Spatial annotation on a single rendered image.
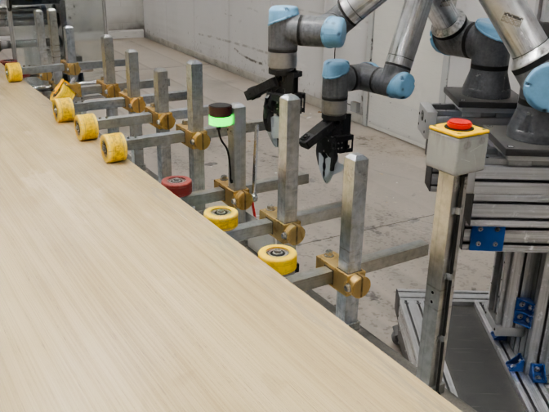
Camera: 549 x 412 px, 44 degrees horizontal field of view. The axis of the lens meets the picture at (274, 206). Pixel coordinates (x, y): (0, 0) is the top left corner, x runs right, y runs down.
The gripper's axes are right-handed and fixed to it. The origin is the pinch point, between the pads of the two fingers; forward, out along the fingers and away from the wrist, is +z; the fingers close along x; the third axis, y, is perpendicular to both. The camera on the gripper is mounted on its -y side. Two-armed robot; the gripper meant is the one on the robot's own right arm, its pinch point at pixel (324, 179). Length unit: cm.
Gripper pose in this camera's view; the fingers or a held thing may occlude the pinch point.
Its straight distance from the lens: 207.1
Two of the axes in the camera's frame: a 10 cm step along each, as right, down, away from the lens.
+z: -0.2, 9.3, 3.7
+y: 8.5, -1.8, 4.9
